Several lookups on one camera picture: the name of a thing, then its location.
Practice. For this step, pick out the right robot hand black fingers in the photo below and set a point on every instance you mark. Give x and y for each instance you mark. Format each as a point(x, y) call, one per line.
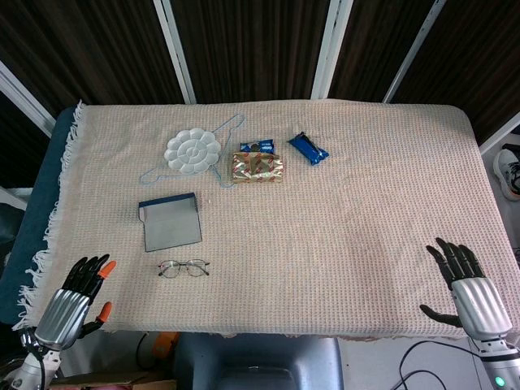
point(479, 302)

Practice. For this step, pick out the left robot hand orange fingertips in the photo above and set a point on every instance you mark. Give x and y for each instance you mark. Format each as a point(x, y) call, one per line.
point(63, 313)

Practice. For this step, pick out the thin-framed eyeglasses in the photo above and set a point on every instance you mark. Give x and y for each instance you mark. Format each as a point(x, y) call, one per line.
point(185, 264)

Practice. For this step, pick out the blue glasses case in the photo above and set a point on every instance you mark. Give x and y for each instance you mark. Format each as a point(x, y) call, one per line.
point(172, 227)

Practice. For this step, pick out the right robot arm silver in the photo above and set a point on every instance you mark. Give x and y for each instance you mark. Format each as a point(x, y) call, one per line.
point(497, 363)

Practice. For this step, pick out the chrome metal fitting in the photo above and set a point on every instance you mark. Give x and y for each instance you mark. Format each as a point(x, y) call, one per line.
point(27, 339)

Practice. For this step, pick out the teal table pad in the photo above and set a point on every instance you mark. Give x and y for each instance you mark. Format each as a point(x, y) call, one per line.
point(38, 203)

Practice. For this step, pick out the white sneaker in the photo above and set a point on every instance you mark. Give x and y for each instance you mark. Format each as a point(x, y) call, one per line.
point(508, 170)

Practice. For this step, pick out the beige waffle blanket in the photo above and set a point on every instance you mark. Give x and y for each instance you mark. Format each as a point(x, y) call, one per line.
point(308, 243)

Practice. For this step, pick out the white flower paint palette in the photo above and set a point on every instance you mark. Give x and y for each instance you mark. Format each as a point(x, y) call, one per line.
point(193, 151)

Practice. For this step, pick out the dark blue snack packet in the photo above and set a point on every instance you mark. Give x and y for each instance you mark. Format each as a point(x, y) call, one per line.
point(308, 148)

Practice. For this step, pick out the gold wrapped box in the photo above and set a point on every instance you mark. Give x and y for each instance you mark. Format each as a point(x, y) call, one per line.
point(258, 167)

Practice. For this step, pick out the small blue cookie packet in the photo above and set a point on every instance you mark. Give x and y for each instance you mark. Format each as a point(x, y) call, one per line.
point(264, 146)

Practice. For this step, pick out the white frame post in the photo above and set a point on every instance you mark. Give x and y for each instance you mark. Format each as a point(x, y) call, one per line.
point(174, 48)
point(501, 136)
point(24, 99)
point(330, 48)
point(412, 53)

